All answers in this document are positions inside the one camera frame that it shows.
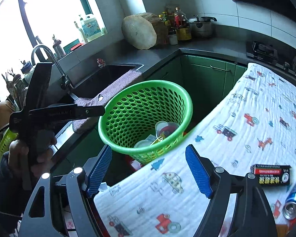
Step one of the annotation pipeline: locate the black battery box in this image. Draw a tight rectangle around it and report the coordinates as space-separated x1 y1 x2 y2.
250 164 291 186

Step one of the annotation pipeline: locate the green perforated plastic basket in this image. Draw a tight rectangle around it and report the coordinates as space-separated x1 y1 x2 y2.
98 80 193 165

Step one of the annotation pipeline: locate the small red sink figurine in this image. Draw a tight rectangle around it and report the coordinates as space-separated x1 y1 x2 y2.
97 58 106 68

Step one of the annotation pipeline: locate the pink towel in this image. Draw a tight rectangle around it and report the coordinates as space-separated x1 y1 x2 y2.
71 69 143 134

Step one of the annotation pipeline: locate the round wooden chopping block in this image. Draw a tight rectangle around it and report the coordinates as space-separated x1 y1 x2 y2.
121 12 168 50

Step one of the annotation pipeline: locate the chrome sink faucet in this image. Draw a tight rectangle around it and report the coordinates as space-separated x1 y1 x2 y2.
31 44 75 90

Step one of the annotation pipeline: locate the steel pressure cooker pot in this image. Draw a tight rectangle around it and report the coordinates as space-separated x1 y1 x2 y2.
188 16 217 39

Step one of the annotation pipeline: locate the white detergent jug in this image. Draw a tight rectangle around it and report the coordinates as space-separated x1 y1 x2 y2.
79 14 102 42

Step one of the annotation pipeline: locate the green cabinet door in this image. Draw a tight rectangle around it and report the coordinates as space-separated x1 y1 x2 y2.
181 55 236 122

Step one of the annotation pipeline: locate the blue drink can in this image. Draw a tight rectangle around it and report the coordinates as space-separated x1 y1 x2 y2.
282 184 296 220

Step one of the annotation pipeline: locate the person's left hand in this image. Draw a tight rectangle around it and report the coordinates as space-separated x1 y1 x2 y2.
8 140 54 179

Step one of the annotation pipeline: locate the white printed tablecloth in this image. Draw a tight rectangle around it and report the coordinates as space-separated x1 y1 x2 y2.
94 63 296 236

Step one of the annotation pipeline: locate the red paper cup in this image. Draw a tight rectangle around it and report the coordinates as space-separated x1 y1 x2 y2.
155 121 179 137

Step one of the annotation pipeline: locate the dark soy sauce bottle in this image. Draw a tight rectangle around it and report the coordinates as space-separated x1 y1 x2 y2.
174 7 192 41

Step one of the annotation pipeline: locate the white paper cup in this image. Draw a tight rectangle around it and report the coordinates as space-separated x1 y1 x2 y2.
134 139 154 148

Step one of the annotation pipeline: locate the black gas stove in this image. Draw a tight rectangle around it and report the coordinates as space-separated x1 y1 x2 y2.
246 41 296 76

